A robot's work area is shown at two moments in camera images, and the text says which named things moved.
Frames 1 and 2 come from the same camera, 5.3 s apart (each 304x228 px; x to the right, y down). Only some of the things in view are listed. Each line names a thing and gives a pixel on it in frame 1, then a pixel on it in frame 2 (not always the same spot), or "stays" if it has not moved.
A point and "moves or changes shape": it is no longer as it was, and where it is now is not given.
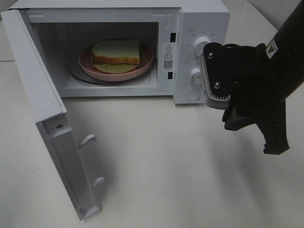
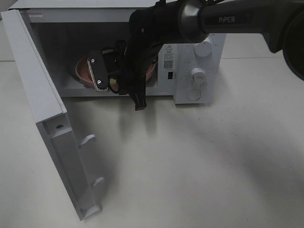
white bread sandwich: (116, 56) moves or changes shape
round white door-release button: (193, 94) stays
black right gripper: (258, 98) -> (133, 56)
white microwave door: (47, 107) stays
